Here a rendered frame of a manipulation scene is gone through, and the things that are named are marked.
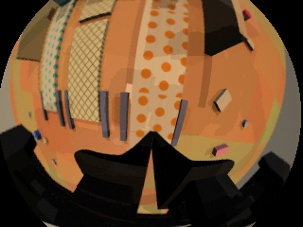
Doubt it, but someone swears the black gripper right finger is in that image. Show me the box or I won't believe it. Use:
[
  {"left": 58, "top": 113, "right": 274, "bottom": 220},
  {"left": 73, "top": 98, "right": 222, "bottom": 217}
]
[{"left": 151, "top": 131, "right": 235, "bottom": 209}]

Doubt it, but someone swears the blue short cylinder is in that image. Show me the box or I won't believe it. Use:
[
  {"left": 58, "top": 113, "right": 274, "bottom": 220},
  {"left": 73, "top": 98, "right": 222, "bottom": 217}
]
[{"left": 33, "top": 130, "right": 42, "bottom": 141}]

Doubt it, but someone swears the orange polka-dot strip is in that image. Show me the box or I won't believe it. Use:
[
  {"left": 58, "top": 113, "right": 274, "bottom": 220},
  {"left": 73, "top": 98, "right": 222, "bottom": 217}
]
[{"left": 129, "top": 0, "right": 189, "bottom": 148}]

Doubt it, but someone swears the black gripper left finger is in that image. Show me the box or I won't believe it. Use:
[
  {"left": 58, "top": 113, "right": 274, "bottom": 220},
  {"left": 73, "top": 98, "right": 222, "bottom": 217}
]
[{"left": 73, "top": 131, "right": 154, "bottom": 208}]

